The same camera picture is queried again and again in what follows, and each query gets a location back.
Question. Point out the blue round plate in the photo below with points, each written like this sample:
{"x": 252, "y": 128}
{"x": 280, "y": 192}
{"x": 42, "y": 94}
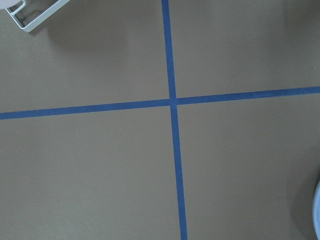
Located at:
{"x": 316, "y": 211}

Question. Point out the white wire cup rack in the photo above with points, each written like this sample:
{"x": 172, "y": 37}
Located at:
{"x": 29, "y": 14}

